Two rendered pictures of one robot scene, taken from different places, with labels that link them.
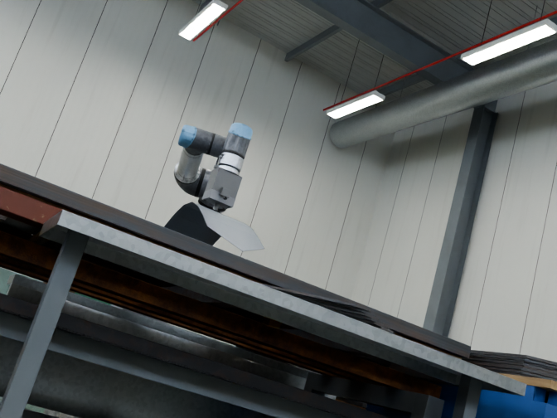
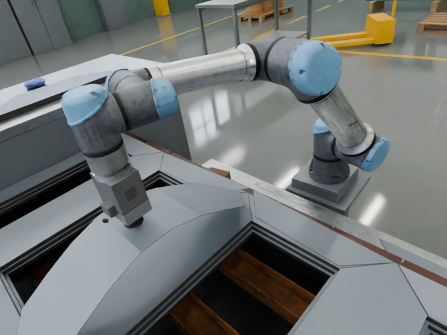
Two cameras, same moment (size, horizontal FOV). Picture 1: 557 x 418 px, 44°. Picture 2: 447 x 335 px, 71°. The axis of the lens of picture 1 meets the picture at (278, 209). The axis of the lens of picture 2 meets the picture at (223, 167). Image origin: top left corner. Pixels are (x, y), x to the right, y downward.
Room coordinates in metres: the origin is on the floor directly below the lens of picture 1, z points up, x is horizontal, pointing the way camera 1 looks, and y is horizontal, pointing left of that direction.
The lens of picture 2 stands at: (2.14, -0.38, 1.48)
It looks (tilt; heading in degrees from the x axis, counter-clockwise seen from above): 34 degrees down; 71
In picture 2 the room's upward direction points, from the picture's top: 9 degrees counter-clockwise
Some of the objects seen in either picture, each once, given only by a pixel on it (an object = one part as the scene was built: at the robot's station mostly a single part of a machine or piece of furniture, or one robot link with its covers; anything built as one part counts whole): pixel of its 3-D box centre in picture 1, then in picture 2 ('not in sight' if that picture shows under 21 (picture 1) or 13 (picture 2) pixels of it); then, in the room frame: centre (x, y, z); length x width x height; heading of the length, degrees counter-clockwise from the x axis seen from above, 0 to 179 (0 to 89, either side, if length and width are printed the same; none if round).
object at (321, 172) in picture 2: not in sight; (328, 161); (2.83, 0.41, 0.78); 0.15 x 0.15 x 0.10
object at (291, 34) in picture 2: not in sight; (259, 26); (4.56, 4.10, 0.49); 1.80 x 0.70 x 0.99; 23
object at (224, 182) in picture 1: (223, 186); (115, 191); (2.09, 0.19, 1.11); 0.10 x 0.09 x 0.16; 24
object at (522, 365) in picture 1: (499, 374); not in sight; (2.27, -0.85, 0.82); 0.80 x 0.40 x 0.06; 23
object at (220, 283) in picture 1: (299, 315); not in sight; (1.63, -0.12, 0.74); 1.20 x 0.26 x 0.03; 113
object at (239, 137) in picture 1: (237, 142); (94, 119); (2.11, 0.19, 1.27); 0.09 x 0.08 x 0.11; 8
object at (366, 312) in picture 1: (354, 320); not in sight; (1.69, -0.26, 0.77); 0.45 x 0.20 x 0.04; 113
